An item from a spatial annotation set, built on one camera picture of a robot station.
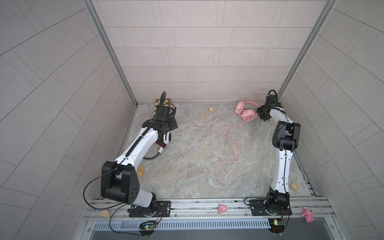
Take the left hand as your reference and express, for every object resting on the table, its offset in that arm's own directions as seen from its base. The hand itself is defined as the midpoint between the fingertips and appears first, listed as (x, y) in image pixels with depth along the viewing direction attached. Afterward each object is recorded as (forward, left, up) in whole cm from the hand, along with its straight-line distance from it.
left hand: (175, 120), depth 85 cm
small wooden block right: (-32, -63, -15) cm, 72 cm away
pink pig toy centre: (-42, -25, -13) cm, 50 cm away
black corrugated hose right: (+16, -64, -1) cm, 66 cm away
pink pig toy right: (-44, -64, -13) cm, 79 cm away
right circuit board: (-48, -50, -16) cm, 71 cm away
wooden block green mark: (+20, -15, -17) cm, 30 cm away
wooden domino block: (-23, +19, -15) cm, 34 cm away
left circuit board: (-48, +8, -12) cm, 50 cm away
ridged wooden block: (+23, -22, -16) cm, 35 cm away
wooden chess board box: (+28, +12, -15) cm, 34 cm away
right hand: (+22, -58, -16) cm, 64 cm away
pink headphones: (+12, -47, -9) cm, 50 cm away
